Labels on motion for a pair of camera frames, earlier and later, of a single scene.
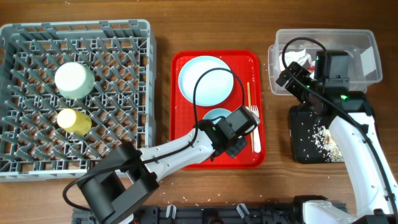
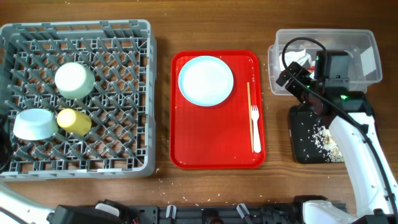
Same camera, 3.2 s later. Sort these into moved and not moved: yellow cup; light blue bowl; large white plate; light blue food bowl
Moved: light blue bowl
Not moved: large white plate; light blue food bowl; yellow cup
